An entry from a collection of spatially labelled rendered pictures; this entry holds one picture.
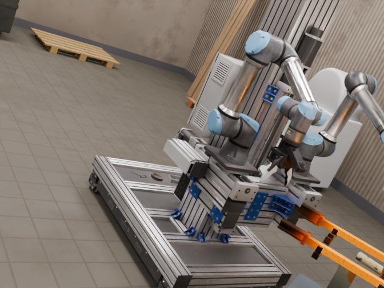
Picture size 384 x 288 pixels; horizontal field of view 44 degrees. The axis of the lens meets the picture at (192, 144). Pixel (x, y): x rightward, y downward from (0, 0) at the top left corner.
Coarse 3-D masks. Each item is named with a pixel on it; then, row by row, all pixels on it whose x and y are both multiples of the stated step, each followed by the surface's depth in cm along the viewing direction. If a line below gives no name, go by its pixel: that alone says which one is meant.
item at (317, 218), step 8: (304, 208) 181; (312, 208) 182; (304, 216) 181; (312, 216) 180; (320, 216) 178; (320, 224) 178; (328, 224) 177; (344, 232) 175; (352, 240) 173; (360, 240) 174; (360, 248) 172; (368, 248) 171; (376, 256) 170
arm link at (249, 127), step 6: (240, 114) 239; (240, 120) 235; (246, 120) 235; (252, 120) 238; (240, 126) 233; (246, 126) 235; (252, 126) 235; (258, 126) 238; (240, 132) 234; (246, 132) 236; (252, 132) 237; (234, 138) 237; (240, 138) 237; (246, 138) 237; (252, 138) 239; (240, 144) 238; (246, 144) 239
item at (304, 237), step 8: (280, 224) 161; (288, 224) 159; (288, 232) 159; (296, 232) 159; (304, 232) 158; (304, 240) 156; (312, 240) 156; (328, 248) 155; (328, 256) 154; (336, 256) 153; (344, 256) 154; (344, 264) 152; (352, 264) 151; (360, 272) 150; (368, 272) 150; (368, 280) 149; (376, 280) 148
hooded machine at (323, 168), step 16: (320, 80) 518; (336, 80) 503; (320, 96) 516; (336, 96) 501; (320, 128) 507; (352, 128) 522; (336, 144) 520; (320, 160) 518; (336, 160) 535; (320, 176) 533
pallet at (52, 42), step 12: (36, 36) 693; (48, 36) 682; (60, 36) 715; (48, 48) 651; (60, 48) 649; (72, 48) 675; (84, 48) 706; (96, 48) 744; (84, 60) 676; (108, 60) 696
